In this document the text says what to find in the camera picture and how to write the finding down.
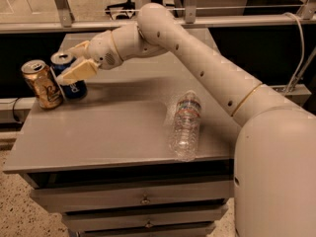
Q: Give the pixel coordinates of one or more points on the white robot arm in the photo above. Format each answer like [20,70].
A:
[275,152]

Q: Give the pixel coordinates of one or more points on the metal guard railing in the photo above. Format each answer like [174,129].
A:
[47,16]

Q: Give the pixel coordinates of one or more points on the top drawer knob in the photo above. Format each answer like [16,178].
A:
[145,201]

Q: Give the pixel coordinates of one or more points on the drawer knob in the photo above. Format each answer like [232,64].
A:
[148,224]
[145,201]

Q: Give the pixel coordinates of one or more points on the blue pepsi can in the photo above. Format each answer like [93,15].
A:
[59,62]

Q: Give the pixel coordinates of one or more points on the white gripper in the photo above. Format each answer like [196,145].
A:
[101,50]

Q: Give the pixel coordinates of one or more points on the clear plastic water bottle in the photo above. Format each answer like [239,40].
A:
[185,130]

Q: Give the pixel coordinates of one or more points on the orange soda can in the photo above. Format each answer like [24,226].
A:
[39,78]

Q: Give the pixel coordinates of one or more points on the grey drawer cabinet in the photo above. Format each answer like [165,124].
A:
[94,160]

